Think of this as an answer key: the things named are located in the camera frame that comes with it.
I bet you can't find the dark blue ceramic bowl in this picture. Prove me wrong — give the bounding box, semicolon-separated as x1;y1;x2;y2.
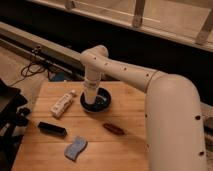
80;87;111;113

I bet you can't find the black rectangular box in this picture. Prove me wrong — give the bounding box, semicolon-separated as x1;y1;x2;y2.
38;122;67;137

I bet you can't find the red-brown wrapped snack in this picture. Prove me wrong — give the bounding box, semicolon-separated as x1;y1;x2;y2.
103;123;125;135

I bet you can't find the black cable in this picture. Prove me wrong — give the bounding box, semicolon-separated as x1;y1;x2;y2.
10;46;73;87

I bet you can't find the blue sponge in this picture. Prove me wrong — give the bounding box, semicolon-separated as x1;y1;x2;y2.
64;136;88;161

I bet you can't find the blue object on floor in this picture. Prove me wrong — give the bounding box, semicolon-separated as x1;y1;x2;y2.
50;73;67;82

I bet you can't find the black equipment stand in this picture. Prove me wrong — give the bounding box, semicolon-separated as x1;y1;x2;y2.
0;79;28;171

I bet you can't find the white tube bottle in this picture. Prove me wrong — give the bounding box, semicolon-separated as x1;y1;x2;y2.
50;90;76;119

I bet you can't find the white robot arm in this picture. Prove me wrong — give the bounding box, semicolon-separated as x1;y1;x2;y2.
80;45;207;171

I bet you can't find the wooden board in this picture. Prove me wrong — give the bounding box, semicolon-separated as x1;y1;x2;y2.
12;82;148;171

